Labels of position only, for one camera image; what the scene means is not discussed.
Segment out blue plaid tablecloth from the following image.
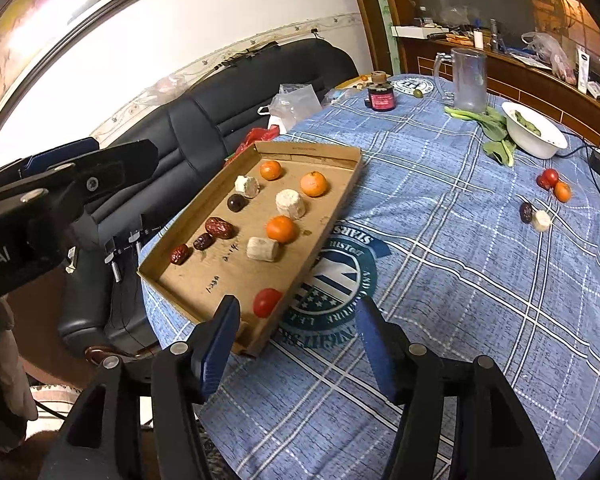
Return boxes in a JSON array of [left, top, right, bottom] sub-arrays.
[[142, 74, 600, 480]]

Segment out cardboard tray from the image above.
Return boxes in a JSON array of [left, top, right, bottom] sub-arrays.
[[136, 141, 363, 358]]

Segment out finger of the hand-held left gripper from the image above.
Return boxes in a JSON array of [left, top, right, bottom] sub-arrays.
[[0, 140, 159, 213], [17, 136, 101, 177]]

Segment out person's left hand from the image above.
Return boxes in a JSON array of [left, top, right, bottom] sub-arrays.
[[0, 295, 38, 423]]

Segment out plastic bag with red contents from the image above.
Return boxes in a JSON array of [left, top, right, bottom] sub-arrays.
[[521, 31, 578, 81]]

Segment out green leaves in bowl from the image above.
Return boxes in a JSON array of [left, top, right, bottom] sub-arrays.
[[514, 111, 543, 136]]

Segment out white tube bottle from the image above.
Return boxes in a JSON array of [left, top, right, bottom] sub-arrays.
[[576, 45, 592, 93]]

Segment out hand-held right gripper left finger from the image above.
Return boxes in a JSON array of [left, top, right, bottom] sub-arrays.
[[40, 294, 242, 480]]

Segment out clear plastic bag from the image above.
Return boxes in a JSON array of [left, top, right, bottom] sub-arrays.
[[257, 82, 323, 131]]

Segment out framed painting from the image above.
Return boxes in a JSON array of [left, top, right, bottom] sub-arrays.
[[0, 0, 148, 126]]

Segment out large red date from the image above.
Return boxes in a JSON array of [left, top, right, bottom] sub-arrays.
[[204, 216, 237, 240]]

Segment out dark jar with red label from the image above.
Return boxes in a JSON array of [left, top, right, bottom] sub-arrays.
[[365, 71, 397, 112]]

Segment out white bowl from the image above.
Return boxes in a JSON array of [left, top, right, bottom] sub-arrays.
[[501, 101, 569, 159]]

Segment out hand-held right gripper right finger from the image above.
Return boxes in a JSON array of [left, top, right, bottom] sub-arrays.
[[355, 300, 558, 480]]

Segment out clear glass mug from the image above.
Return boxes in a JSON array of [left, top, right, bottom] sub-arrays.
[[432, 47, 488, 113]]

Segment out black power adapter with cable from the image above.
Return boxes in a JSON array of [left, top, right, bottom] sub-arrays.
[[562, 142, 600, 206]]

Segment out black leather sofa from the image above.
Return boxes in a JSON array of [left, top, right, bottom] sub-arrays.
[[55, 39, 358, 356]]

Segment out long bok choy stalk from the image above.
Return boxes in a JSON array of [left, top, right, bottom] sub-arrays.
[[444, 105, 508, 141]]

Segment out short bok choy leaf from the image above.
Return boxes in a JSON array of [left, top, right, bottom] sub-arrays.
[[482, 137, 517, 167]]

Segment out wooden cabinet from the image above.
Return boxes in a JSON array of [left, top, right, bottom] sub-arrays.
[[392, 25, 600, 146]]

